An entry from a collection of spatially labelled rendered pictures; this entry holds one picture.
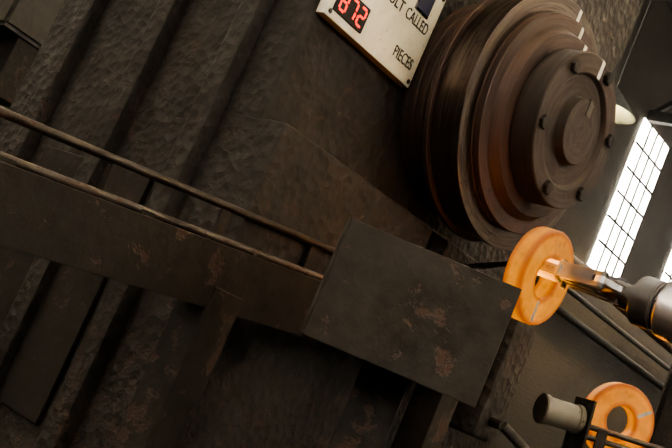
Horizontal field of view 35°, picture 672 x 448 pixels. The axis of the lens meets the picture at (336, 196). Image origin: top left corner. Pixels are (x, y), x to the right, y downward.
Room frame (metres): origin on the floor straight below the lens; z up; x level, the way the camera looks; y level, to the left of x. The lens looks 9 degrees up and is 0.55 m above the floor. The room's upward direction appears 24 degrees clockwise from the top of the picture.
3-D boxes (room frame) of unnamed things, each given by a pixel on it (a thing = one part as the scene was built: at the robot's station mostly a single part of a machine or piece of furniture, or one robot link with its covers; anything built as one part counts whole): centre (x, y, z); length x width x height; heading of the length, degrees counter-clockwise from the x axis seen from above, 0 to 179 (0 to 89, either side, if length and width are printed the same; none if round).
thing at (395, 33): (1.67, 0.05, 1.15); 0.26 x 0.02 x 0.18; 139
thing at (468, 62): (1.86, -0.25, 1.11); 0.47 x 0.06 x 0.47; 139
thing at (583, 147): (1.79, -0.33, 1.11); 0.28 x 0.06 x 0.28; 139
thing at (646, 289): (1.52, -0.46, 0.83); 0.09 x 0.08 x 0.07; 49
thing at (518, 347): (2.04, -0.40, 0.68); 0.11 x 0.08 x 0.24; 49
